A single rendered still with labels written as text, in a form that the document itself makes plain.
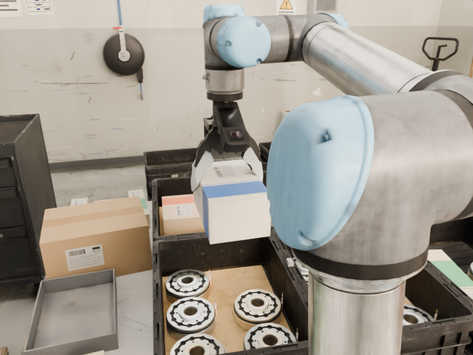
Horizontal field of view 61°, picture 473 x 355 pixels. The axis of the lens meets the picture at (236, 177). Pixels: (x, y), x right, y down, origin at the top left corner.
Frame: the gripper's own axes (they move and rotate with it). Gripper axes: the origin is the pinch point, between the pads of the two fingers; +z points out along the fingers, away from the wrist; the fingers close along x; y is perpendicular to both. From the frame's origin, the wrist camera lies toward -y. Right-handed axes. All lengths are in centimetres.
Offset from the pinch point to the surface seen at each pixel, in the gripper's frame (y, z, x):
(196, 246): 11.9, 20.1, 5.7
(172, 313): -5.0, 24.9, 13.6
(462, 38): 286, -12, -316
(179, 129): 326, 75, -26
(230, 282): 5.5, 27.7, -1.6
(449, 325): -29.0, 18.1, -33.7
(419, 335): -28.6, 19.5, -28.1
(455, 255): 2, 28, -65
